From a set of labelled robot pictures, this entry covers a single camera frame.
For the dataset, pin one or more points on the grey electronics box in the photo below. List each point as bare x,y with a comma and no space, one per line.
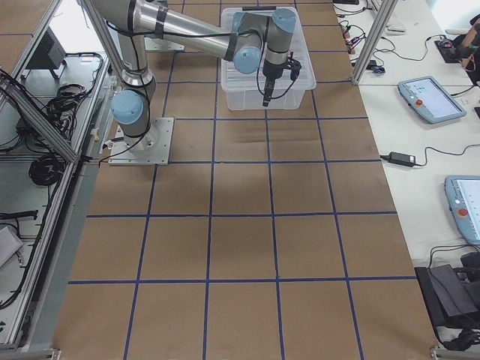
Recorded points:
48,55

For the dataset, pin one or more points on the lower blue teach pendant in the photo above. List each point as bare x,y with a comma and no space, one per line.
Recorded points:
462,192

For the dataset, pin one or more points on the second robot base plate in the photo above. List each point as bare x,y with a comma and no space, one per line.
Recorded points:
156,45

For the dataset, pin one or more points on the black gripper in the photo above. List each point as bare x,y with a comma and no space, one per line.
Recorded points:
269,71

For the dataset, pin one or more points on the clear plastic storage box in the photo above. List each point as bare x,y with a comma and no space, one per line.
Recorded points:
278,31

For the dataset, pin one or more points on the blue teach pendant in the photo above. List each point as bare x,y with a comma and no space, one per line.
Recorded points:
429,100
462,192

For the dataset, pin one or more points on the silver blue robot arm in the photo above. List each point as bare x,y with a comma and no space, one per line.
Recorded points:
135,20

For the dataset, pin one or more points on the black power adapter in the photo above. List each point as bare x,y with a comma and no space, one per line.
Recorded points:
402,159

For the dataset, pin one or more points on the aluminium frame post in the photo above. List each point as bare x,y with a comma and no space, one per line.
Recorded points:
383,15

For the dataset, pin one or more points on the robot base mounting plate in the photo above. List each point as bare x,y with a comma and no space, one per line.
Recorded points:
153,149

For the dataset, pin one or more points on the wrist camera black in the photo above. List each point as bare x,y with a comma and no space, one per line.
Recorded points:
294,66

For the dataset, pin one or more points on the upper blue teach pendant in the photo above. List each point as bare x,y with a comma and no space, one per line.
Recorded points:
429,100

